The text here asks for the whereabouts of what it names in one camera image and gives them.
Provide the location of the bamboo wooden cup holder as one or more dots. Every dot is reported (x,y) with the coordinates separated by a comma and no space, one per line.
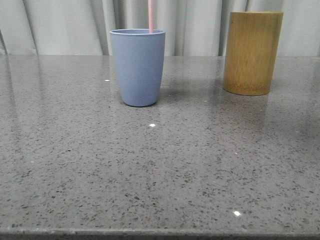
(251,52)

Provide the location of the blue plastic cup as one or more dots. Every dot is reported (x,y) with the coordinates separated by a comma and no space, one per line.
(139,60)

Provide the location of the pink chopstick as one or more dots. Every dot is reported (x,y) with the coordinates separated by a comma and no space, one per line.
(151,16)

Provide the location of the grey white curtain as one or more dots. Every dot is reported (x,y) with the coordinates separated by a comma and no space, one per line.
(192,27)

